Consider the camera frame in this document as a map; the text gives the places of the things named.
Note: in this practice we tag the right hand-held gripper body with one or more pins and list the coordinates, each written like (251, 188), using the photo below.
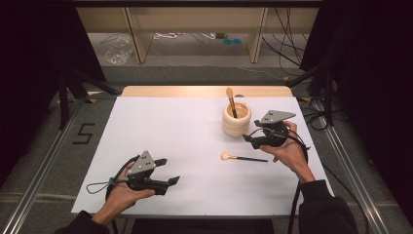
(276, 135)

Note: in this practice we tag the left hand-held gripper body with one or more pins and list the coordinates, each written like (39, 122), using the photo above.
(144, 164)

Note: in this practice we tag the ribbed wooden brush holder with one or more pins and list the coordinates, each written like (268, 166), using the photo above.
(236, 126)

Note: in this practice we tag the large makeup brush gold ferrule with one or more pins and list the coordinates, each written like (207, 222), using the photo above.
(232, 104)

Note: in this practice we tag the person's right hand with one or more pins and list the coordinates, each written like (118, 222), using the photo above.
(292, 152)

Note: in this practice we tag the person's left hand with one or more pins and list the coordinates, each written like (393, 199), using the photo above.
(121, 196)

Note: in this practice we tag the white table sheet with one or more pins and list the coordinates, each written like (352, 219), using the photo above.
(178, 130)

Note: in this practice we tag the black metal stand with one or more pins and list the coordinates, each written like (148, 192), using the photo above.
(328, 97)
(64, 100)

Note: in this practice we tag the blue disc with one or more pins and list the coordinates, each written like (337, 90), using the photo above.
(237, 41)
(227, 41)

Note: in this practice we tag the black curtain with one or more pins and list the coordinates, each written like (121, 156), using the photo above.
(373, 81)
(32, 65)

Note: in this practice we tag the clear plastic bag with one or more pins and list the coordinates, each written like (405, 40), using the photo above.
(118, 52)

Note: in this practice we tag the wooden shelf unit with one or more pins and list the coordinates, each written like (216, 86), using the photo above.
(138, 42)

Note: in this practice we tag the aluminium rail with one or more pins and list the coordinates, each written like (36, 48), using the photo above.
(350, 175)
(42, 178)

